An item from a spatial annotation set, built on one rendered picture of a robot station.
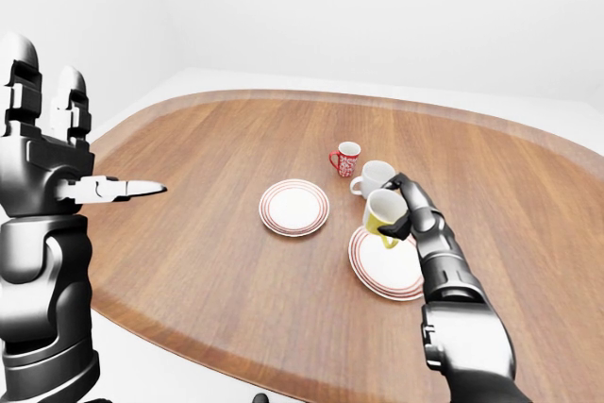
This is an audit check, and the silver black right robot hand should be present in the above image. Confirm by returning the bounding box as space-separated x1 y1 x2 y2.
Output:
377 172 467 261

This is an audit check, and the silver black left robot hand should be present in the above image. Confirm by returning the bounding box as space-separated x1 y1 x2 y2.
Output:
0 32 169 224

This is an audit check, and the red patterned mug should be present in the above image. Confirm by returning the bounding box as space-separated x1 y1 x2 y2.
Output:
328 141 362 178

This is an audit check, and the yellow and white mug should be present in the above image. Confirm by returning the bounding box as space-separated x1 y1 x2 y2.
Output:
361 188 409 250

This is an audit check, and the white plate with red rings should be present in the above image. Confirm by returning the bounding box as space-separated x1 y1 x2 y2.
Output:
258 178 330 238
347 225 427 302

